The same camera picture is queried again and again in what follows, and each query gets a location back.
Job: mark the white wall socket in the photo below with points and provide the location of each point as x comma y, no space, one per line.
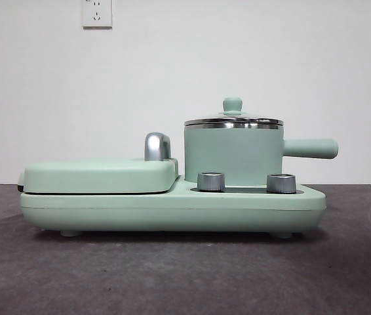
96,14

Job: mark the silver control knob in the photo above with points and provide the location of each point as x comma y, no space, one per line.
281,183
211,181

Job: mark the glass lid with green knob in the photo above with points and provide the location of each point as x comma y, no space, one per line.
233,105

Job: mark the mint green griddle cover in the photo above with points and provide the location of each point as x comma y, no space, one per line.
97,177

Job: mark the mint green breakfast machine base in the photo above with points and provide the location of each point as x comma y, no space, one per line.
172,213

